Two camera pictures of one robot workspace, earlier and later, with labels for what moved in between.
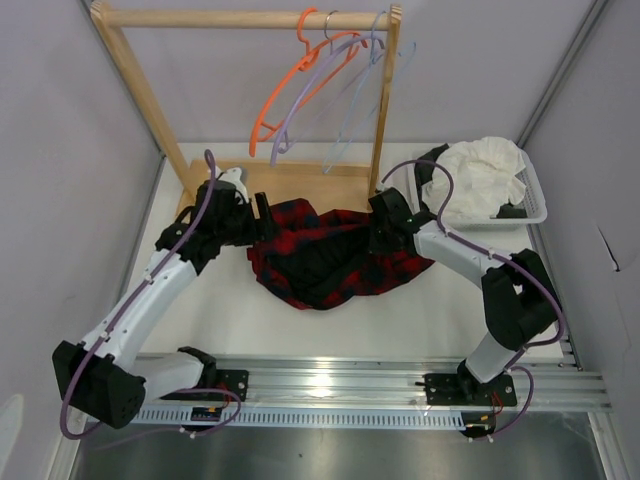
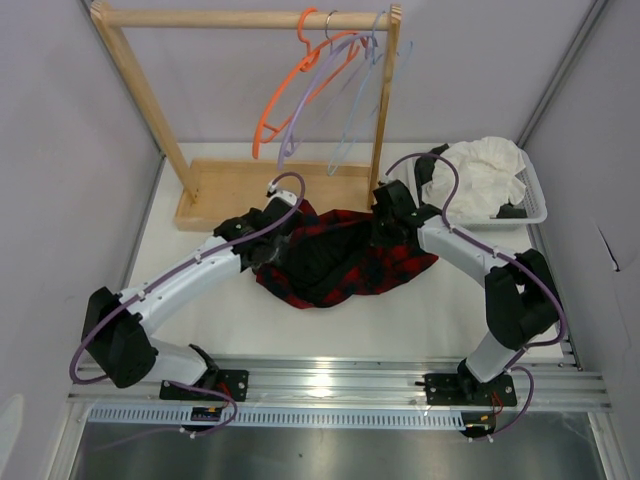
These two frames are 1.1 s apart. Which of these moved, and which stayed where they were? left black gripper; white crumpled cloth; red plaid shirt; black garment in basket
Moved: left black gripper
Stayed: red plaid shirt; white crumpled cloth; black garment in basket
